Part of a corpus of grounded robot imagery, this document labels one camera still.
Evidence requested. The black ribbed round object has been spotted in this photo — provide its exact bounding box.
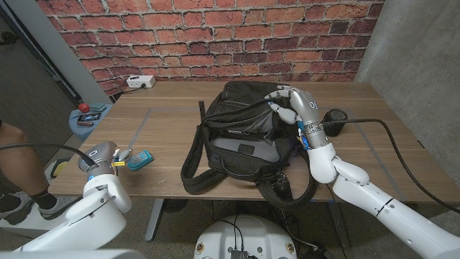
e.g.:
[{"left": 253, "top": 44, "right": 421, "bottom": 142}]
[{"left": 163, "top": 199, "right": 190, "bottom": 214}]

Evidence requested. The white power strip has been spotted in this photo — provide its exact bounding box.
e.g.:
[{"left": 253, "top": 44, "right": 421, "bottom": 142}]
[{"left": 126, "top": 74, "right": 157, "bottom": 89}]

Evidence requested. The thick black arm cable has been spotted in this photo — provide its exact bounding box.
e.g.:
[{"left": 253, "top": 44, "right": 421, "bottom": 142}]
[
  {"left": 0, "top": 142, "right": 96, "bottom": 168},
  {"left": 321, "top": 118, "right": 460, "bottom": 215}
]

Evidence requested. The yellow black round object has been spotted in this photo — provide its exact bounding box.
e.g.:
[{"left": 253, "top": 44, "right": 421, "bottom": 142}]
[{"left": 45, "top": 158, "right": 69, "bottom": 184}]

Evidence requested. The brick wall backdrop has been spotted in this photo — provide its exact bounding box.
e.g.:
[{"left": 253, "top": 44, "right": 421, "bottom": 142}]
[{"left": 35, "top": 0, "right": 385, "bottom": 97}]

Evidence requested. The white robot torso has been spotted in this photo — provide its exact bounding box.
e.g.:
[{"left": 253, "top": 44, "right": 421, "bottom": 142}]
[{"left": 193, "top": 214, "right": 298, "bottom": 259}]

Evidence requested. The person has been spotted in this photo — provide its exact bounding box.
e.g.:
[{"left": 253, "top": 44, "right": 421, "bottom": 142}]
[{"left": 0, "top": 120, "right": 78, "bottom": 222}]

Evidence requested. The blue round stool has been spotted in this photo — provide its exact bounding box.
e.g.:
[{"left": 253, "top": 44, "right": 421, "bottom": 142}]
[{"left": 68, "top": 103, "right": 113, "bottom": 142}]

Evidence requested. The teal oval case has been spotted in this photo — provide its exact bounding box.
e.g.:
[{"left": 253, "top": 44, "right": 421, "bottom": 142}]
[{"left": 127, "top": 150, "right": 155, "bottom": 172}]

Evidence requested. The grey table leg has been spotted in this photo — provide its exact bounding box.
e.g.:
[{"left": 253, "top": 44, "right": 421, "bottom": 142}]
[
  {"left": 144, "top": 198, "right": 165, "bottom": 242},
  {"left": 328, "top": 204, "right": 350, "bottom": 248}
]

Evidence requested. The black backpack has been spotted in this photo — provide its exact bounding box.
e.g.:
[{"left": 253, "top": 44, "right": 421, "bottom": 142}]
[{"left": 180, "top": 80, "right": 321, "bottom": 210}]

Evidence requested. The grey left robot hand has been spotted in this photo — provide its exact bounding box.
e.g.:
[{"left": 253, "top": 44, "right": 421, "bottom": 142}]
[{"left": 78, "top": 140, "right": 133, "bottom": 173}]

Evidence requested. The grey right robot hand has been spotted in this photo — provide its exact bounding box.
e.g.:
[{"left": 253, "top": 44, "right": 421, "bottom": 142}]
[{"left": 264, "top": 85, "right": 321, "bottom": 125}]

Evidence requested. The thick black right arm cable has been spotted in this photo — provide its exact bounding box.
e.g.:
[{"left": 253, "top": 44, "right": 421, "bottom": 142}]
[{"left": 321, "top": 118, "right": 460, "bottom": 215}]

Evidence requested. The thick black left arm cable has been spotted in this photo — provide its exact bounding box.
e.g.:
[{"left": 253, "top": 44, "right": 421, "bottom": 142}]
[{"left": 0, "top": 142, "right": 96, "bottom": 168}]

